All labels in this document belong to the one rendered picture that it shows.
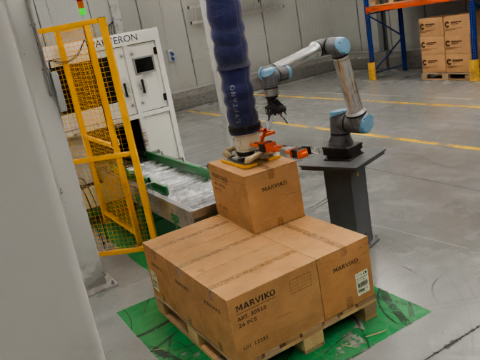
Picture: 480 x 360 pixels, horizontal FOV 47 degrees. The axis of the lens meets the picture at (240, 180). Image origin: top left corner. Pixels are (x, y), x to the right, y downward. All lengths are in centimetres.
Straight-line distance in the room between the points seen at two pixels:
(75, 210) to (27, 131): 411
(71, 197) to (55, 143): 44
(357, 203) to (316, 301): 129
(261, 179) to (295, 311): 90
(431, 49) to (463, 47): 76
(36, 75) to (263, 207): 196
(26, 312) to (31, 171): 11
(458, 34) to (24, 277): 1124
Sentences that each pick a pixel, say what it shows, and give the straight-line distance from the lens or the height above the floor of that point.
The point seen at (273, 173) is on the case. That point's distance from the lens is 362.
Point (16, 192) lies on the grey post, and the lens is 46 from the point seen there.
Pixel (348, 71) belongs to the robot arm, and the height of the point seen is 143.
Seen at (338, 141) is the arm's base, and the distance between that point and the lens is 424.
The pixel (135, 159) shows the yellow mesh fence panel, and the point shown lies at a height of 94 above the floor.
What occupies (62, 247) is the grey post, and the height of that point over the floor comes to 177.
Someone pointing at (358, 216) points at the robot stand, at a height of 28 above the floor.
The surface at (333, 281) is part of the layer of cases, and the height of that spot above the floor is 36.
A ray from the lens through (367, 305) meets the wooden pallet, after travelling 357.
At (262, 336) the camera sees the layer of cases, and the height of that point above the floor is 25.
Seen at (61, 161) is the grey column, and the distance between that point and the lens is 447.
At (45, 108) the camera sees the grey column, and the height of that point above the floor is 152.
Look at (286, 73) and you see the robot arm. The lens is 350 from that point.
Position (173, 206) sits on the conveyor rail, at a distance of 445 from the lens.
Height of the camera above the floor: 192
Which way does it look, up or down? 16 degrees down
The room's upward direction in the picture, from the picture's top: 10 degrees counter-clockwise
